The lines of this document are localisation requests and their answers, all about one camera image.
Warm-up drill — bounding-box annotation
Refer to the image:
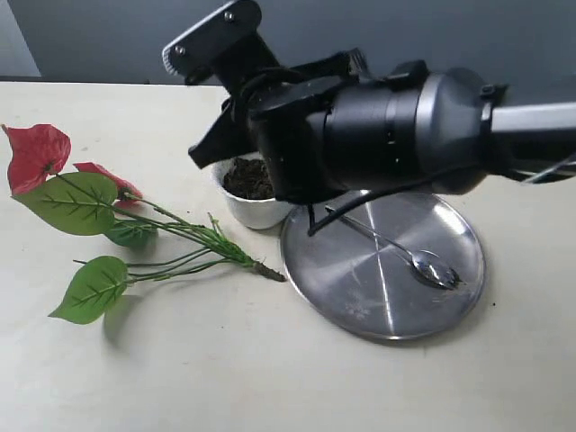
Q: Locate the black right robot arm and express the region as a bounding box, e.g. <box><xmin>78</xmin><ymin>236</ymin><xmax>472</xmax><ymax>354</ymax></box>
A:
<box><xmin>189</xmin><ymin>49</ymin><xmax>575</xmax><ymax>204</ymax></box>

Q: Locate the white ribbed plastic pot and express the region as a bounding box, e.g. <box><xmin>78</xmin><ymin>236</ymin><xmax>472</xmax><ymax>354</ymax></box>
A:
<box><xmin>211</xmin><ymin>159</ymin><xmax>295</xmax><ymax>230</ymax></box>

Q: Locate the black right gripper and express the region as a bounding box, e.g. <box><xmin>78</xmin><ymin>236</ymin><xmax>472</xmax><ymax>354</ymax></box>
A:
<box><xmin>188</xmin><ymin>40</ymin><xmax>374</xmax><ymax>203</ymax></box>

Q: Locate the artificial red flower plant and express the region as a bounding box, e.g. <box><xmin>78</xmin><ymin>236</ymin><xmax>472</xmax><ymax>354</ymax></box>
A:
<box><xmin>1</xmin><ymin>124</ymin><xmax>286</xmax><ymax>325</ymax></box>

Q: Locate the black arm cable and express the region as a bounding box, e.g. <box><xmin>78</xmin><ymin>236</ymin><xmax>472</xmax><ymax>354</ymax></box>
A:
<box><xmin>307</xmin><ymin>170</ymin><xmax>576</xmax><ymax>238</ymax></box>

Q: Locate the stainless steel spork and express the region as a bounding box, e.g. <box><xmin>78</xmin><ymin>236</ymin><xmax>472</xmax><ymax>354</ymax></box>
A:
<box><xmin>337</xmin><ymin>204</ymin><xmax>465</xmax><ymax>291</ymax></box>

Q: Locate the dark soil in pot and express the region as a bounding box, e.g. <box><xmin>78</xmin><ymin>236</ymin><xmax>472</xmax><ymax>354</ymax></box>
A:
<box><xmin>222</xmin><ymin>157</ymin><xmax>275</xmax><ymax>201</ymax></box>

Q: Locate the round stainless steel plate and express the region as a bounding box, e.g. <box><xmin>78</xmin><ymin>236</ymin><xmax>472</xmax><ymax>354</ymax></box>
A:
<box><xmin>280</xmin><ymin>193</ymin><xmax>486</xmax><ymax>340</ymax></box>

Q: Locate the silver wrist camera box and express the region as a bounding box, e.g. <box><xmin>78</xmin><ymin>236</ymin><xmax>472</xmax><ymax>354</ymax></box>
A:
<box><xmin>161</xmin><ymin>0</ymin><xmax>262</xmax><ymax>77</ymax></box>

